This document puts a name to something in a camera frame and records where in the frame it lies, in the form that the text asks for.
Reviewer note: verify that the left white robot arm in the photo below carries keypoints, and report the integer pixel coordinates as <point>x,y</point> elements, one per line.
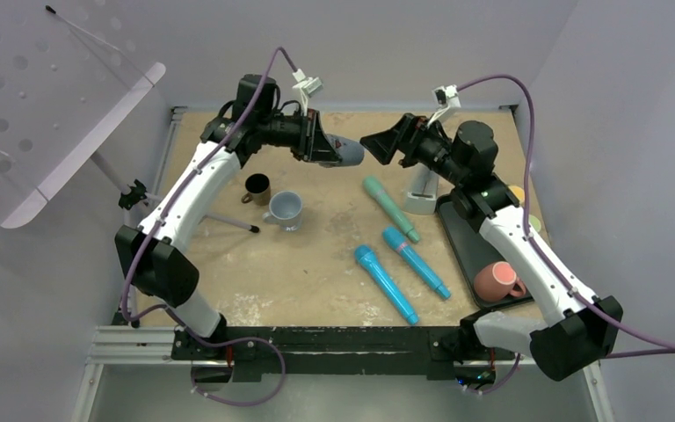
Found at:
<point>152,254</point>

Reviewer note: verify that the yellow cup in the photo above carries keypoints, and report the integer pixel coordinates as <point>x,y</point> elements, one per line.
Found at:
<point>518,192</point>

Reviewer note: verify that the blue microphone pink band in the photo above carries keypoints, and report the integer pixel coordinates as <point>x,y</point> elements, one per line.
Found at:
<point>402,246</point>

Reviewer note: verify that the green toy microphone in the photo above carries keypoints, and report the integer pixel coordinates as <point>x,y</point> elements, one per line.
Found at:
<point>375,189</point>

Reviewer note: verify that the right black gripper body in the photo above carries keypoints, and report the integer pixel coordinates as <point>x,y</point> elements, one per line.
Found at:
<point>424,141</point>

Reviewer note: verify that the black base bar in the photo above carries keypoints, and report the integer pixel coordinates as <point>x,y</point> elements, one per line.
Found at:
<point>435,352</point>

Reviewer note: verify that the brown mug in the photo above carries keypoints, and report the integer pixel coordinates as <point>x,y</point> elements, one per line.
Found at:
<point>258,190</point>

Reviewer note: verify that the black tray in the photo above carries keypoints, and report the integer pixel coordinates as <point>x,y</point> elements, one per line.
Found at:
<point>472,253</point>

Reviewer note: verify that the blue toy microphone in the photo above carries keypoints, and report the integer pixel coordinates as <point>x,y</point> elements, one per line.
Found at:
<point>367,259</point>

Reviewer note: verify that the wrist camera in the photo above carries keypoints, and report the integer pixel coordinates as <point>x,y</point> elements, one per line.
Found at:
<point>305,88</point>
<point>447,98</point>

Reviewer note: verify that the white music stand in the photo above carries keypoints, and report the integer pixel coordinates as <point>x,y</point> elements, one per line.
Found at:
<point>71,72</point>

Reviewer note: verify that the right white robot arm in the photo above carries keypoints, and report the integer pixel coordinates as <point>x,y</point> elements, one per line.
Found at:
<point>574,331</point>

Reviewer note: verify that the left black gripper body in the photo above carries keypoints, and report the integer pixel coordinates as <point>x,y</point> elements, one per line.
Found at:
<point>302,151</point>

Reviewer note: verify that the pink mug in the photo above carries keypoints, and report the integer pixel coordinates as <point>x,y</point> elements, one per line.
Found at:
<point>498,281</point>

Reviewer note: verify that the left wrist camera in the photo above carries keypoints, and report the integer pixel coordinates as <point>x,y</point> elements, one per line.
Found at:
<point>305,88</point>

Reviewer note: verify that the green cup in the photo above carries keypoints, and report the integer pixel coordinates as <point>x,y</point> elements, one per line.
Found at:
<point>535,223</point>

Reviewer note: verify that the dark blue-grey mug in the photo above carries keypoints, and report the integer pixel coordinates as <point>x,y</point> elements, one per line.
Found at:
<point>351,153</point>

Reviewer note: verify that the light grey mug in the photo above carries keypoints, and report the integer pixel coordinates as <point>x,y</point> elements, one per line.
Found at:
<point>285,210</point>

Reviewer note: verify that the aluminium frame rail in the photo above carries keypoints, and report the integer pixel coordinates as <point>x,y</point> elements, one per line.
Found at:
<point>130,376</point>

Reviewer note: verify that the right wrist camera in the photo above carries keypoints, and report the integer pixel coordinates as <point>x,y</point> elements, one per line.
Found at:
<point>447,98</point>

